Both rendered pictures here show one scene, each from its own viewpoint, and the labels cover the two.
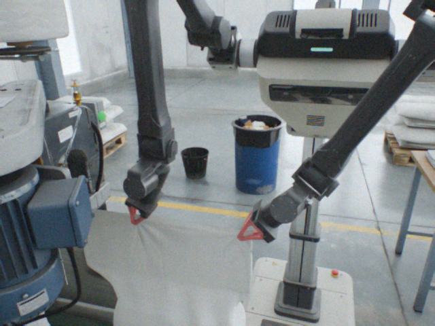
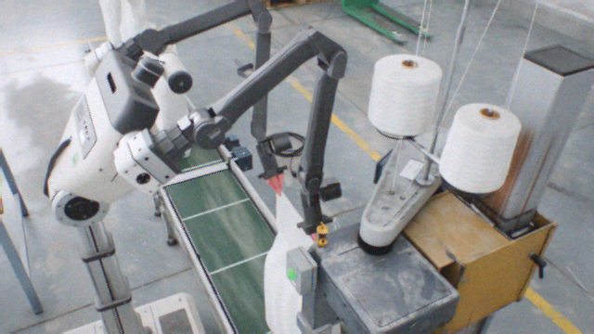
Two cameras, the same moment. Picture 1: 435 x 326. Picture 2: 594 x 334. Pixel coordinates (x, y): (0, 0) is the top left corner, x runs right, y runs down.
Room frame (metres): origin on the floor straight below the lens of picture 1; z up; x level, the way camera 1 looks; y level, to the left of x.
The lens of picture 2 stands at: (1.59, 0.94, 2.20)
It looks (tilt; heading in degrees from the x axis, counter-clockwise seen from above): 38 degrees down; 225
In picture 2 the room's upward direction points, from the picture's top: 2 degrees clockwise
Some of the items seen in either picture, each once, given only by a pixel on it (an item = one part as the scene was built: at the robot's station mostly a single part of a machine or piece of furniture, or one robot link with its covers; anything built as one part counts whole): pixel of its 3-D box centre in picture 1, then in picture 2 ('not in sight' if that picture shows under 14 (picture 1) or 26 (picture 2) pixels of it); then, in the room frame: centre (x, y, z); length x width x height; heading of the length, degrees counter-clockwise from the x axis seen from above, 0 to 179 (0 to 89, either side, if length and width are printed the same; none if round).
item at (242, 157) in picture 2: not in sight; (234, 150); (0.07, -1.21, 0.35); 0.30 x 0.15 x 0.15; 75
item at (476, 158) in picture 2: not in sight; (479, 146); (0.70, 0.59, 1.61); 0.15 x 0.14 x 0.17; 75
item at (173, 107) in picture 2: not in sight; (167, 91); (0.31, -1.53, 0.74); 0.47 x 0.22 x 0.72; 73
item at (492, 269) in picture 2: not in sight; (464, 254); (0.58, 0.59, 1.18); 0.34 x 0.25 x 0.31; 165
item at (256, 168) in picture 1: (256, 154); not in sight; (3.01, -0.37, 0.32); 0.51 x 0.48 x 0.65; 165
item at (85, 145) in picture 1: (30, 151); (373, 300); (0.92, 0.53, 1.21); 0.30 x 0.25 x 0.30; 75
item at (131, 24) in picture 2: not in sight; (138, 45); (0.11, -2.24, 0.74); 0.47 x 0.22 x 0.72; 76
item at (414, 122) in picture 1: (420, 116); not in sight; (3.75, -2.29, 0.44); 0.66 x 0.43 x 0.13; 165
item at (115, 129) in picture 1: (100, 133); not in sight; (4.09, 1.46, 0.20); 0.67 x 0.43 x 0.15; 165
